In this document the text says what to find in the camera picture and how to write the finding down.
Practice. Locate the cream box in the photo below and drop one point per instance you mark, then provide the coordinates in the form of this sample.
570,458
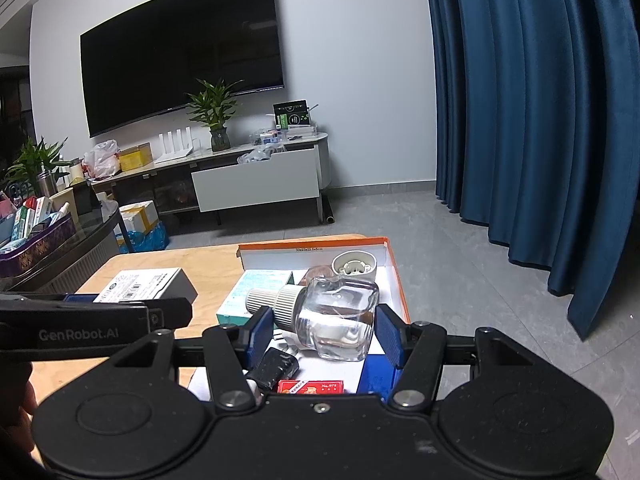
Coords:
65,205

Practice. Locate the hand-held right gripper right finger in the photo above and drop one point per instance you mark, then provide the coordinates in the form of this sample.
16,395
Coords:
389,335

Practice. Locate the white heater with amber bottle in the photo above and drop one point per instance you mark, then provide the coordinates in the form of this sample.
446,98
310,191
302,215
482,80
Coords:
317,273

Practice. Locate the pile of small boxes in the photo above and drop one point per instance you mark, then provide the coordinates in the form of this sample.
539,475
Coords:
30,220

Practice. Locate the small white box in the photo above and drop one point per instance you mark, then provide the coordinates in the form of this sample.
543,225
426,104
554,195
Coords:
145,285

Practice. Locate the clear refill bottle white cap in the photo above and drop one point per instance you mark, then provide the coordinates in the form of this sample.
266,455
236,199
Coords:
340,320

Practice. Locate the black wall television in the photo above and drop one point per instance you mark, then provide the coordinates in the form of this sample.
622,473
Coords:
180,55

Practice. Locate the potted plant in dark vase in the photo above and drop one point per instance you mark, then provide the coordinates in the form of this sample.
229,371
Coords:
215,105

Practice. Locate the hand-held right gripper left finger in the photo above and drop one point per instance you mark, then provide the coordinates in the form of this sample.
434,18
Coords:
262,335

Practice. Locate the teal and white box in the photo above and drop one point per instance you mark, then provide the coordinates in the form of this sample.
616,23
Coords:
240,305

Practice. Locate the plant in metal pot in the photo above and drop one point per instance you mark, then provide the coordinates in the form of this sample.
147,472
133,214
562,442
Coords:
35,165

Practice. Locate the white and yellow carton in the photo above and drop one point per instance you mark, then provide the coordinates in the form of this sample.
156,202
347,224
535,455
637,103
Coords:
140,217

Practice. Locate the small black item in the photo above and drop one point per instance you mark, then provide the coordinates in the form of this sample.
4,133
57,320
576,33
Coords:
272,367

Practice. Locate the blue curtain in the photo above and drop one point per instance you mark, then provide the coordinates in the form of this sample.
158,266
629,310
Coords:
540,135

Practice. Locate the white router with antennas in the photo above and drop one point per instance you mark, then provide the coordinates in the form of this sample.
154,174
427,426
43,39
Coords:
175,149

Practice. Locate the long television cabinet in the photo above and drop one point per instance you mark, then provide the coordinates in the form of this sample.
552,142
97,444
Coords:
165,185

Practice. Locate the dark glass door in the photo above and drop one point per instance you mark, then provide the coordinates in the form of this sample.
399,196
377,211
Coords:
12,120

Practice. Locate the clear plastic container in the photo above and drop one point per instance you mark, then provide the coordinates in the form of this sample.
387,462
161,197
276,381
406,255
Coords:
285,136

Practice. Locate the purple patterned tray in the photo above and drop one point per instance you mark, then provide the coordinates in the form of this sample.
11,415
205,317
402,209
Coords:
40,250

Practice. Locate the black and green box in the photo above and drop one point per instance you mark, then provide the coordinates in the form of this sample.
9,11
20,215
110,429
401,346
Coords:
292,114

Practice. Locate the colourful playing card box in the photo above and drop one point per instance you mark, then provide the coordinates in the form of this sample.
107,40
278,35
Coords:
310,387

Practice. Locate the black tube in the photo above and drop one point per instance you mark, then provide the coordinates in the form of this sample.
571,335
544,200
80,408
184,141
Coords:
329,212

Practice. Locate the blue plastic box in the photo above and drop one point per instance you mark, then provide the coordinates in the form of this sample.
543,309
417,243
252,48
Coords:
375,375

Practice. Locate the orange and white cardboard box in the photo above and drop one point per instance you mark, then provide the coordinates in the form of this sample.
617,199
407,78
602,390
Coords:
280,257

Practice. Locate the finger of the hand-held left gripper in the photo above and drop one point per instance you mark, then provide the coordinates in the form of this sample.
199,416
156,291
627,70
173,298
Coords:
80,298
172,312

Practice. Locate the white round vented heater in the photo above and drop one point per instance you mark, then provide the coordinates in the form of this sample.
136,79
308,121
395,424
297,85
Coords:
352,266

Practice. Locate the white cabinet drawer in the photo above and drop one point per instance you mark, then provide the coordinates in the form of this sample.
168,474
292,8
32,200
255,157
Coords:
255,182

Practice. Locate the yellow box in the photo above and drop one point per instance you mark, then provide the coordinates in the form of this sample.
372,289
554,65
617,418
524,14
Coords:
135,157

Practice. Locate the white and red plastic bag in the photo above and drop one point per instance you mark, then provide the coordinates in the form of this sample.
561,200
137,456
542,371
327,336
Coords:
102,160

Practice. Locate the round black glass table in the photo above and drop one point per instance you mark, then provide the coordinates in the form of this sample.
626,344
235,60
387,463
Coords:
97,240

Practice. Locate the clear plastic bag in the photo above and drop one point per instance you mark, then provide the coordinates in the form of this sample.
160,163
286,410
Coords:
260,154

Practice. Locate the black stand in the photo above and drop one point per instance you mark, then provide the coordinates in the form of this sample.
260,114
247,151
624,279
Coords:
87,199

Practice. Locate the blue plastic packet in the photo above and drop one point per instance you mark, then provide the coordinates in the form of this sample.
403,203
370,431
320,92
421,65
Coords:
147,240

